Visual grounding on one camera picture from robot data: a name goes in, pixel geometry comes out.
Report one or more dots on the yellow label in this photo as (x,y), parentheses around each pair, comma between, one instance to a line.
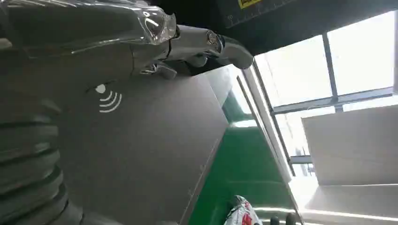
(247,3)

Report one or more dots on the grey window frame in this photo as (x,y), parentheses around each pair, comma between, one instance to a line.
(334,101)

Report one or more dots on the pale partition panel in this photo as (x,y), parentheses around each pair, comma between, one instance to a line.
(354,146)

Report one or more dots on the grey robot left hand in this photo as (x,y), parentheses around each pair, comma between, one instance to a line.
(130,139)

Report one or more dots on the white parcel bag red print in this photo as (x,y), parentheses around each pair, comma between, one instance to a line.
(242,214)

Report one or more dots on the ribbed grey robot left arm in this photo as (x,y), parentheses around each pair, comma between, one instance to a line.
(28,161)

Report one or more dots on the black robot foot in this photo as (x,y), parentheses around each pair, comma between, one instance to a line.
(291,219)
(275,220)

